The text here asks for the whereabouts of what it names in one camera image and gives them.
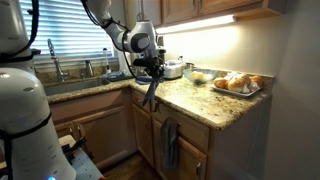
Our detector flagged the grey tea towel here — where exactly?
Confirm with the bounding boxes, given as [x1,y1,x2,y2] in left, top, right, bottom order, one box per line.
[159,116,182,172]

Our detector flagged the glass fruit bowl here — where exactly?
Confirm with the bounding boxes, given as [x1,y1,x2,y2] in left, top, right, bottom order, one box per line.
[182,68,218,85]

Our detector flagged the under-cabinet light strip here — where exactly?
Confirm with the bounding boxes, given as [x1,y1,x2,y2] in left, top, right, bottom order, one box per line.
[154,14,238,35]

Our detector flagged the small wooden sink door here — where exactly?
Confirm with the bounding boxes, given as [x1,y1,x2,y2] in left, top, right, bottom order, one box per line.
[53,121,79,141]

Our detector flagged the white dish wand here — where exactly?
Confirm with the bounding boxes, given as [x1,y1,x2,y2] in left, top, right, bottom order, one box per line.
[102,47,113,75]

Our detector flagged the metal kitchen faucet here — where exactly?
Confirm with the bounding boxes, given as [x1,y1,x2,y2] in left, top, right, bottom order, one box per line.
[46,38,69,84]

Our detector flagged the brown bread roll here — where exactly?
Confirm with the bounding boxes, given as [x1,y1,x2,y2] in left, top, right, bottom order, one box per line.
[227,73,252,94]
[213,77,229,90]
[249,75,265,89]

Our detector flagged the small metal cup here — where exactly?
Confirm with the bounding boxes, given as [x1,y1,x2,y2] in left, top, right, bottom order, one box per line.
[184,61,196,71]

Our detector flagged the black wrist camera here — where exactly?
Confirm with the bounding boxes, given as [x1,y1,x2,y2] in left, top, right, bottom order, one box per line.
[132,58,147,67]

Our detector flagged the narrow wooden cabinet door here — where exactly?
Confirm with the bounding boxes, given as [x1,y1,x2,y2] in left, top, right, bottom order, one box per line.
[131,103,155,166]

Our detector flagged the white paper towel roll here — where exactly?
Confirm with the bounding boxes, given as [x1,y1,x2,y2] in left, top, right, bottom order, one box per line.
[117,49,132,74]

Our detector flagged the grey ribbed drying mat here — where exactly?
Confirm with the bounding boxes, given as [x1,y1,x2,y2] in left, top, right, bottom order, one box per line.
[103,71,134,83]

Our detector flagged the wide wooden drawer front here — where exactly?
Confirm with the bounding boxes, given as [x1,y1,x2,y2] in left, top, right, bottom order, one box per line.
[151,101,211,153]

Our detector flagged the metal soap dispenser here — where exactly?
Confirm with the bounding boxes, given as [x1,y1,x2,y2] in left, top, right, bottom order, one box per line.
[83,59,95,78]

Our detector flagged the black tools bundle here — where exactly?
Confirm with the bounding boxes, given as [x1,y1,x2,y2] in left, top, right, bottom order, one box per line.
[63,138,88,163]

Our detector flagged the white rectangular plate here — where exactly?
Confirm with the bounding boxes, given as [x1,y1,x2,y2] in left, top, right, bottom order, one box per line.
[209,81,263,98]

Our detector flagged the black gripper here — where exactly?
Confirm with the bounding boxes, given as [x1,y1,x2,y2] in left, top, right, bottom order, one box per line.
[143,56,165,84]

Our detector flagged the wooden sink false front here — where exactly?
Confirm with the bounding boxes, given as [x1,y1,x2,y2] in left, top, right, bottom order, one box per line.
[49,89,131,124]

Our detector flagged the narrow wooden drawer front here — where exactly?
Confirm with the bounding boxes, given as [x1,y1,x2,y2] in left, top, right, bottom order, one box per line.
[130,89,152,114]

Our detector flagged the metal cabinet handle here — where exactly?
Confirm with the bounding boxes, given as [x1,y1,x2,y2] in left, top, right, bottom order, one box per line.
[195,159,203,177]

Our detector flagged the wooden sink cabinet door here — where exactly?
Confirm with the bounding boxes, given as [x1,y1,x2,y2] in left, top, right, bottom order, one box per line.
[72,105,136,169]

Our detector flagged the yellow fruit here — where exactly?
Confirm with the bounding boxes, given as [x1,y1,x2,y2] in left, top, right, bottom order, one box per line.
[190,70,206,83]

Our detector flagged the wide wooden cabinet door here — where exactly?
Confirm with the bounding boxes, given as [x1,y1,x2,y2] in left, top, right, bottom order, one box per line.
[152,118,208,180]

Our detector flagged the white window blinds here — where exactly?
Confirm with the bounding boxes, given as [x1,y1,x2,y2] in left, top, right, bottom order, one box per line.
[18,0,116,58]

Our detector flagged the blue perforated cart top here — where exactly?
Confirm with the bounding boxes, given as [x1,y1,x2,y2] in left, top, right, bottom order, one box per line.
[58,134,104,180]

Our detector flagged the upper wooden cabinet door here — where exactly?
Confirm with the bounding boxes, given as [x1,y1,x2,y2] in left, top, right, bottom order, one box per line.
[198,0,268,16]
[161,0,200,25]

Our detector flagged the folded blue towel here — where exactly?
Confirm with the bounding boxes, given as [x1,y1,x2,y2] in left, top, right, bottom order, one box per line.
[134,75,154,86]

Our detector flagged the blue tea towel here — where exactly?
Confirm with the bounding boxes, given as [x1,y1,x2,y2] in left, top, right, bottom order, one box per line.
[142,76,164,107]

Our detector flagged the silver food processor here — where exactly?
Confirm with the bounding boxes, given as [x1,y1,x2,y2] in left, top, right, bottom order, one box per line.
[162,59,185,80]

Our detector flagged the stainless steel sink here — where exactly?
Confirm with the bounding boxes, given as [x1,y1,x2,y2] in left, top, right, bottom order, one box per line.
[43,77,111,97]

